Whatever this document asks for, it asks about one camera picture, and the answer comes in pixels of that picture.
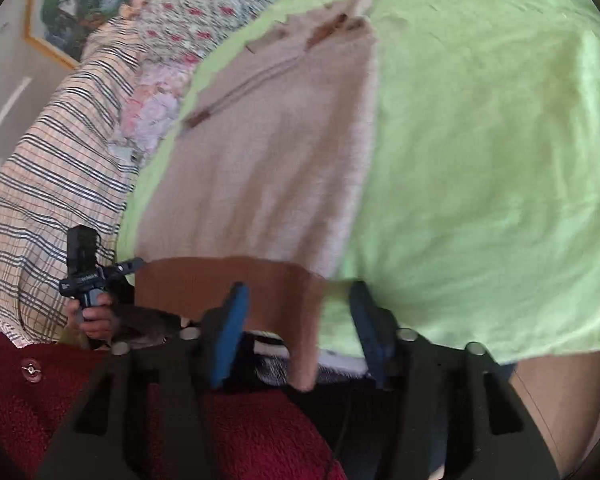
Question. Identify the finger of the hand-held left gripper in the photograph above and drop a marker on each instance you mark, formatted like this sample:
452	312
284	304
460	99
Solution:
129	266

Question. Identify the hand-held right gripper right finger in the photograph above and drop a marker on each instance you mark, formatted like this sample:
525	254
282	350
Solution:
367	330

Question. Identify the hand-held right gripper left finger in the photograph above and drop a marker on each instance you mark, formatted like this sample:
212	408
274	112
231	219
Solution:
229	340

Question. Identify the beige knit sweater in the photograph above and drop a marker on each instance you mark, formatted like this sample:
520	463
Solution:
270	175

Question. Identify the person's left hand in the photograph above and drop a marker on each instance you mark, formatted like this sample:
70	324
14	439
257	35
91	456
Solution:
96	320

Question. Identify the black and white striped cloth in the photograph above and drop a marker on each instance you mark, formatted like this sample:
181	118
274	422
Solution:
270	360

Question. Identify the plaid checked blanket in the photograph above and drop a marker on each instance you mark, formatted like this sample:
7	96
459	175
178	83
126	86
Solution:
55	170

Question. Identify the red fleece jacket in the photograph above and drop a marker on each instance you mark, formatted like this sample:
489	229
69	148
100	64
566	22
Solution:
15	410

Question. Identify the purple floral pillow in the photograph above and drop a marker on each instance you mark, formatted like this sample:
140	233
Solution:
147	110

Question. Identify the light green bed sheet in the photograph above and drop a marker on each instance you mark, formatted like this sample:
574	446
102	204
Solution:
480	160

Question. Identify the white floral quilt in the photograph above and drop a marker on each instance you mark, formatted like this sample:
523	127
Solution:
195	10

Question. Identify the framed landscape painting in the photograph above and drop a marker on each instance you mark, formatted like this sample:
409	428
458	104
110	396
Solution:
75	5

